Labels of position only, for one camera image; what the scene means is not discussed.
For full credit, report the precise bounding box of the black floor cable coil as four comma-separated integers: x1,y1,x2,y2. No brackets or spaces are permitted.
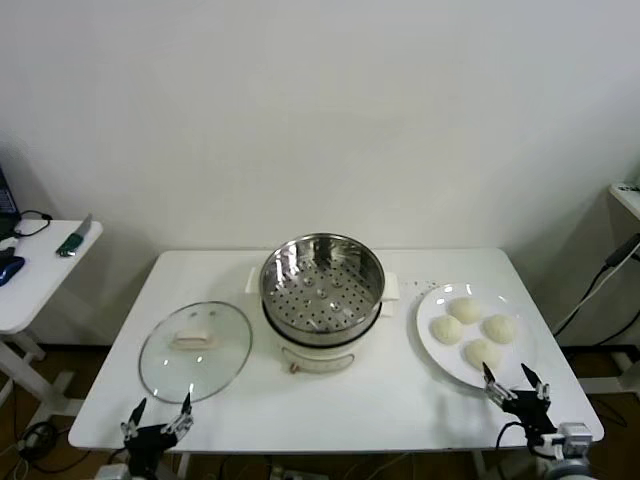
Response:
14,419,66,474

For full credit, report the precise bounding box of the black wall cable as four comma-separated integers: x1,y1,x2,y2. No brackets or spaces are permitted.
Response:
594,294,640,347

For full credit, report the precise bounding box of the blue computer mouse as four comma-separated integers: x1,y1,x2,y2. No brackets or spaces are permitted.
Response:
0,254,26,287

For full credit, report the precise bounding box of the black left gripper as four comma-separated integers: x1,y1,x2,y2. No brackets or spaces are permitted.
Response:
120,392,194,474

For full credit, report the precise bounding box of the thin black looped cable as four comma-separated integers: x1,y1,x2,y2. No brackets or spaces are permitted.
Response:
12,209,53,239

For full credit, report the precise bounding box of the white electric cooker base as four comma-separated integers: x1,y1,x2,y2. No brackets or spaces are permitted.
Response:
244,267,401,375

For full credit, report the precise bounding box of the white shelf table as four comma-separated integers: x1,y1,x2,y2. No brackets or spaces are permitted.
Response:
579,182,640,399

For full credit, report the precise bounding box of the white round plate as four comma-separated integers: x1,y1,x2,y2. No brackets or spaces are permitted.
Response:
415,282,539,391

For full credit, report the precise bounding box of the green handled knife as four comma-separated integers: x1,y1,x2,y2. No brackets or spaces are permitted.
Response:
54,213,94,258

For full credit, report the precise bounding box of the white floor power strip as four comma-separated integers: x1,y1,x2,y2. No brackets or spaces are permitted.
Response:
267,463,321,480

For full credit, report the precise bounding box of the white side table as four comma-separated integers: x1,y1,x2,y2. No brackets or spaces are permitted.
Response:
0,218,105,426

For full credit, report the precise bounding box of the perforated stainless steel steamer basket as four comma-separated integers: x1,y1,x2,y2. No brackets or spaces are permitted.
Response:
258,231,387,346

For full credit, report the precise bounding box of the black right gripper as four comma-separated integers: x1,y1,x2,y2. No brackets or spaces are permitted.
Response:
482,362,557,439

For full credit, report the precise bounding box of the glass pot lid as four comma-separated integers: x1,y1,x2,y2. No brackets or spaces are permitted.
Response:
138,301,254,405

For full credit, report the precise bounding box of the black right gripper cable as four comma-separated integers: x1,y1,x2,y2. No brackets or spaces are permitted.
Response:
494,422,524,455

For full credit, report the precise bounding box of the white steamed baozi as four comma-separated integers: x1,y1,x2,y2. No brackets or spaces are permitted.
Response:
449,297,482,325
464,338,503,372
482,313,516,345
430,314,464,346

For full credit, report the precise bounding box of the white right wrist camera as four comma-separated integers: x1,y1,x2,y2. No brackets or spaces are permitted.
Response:
537,422,594,454

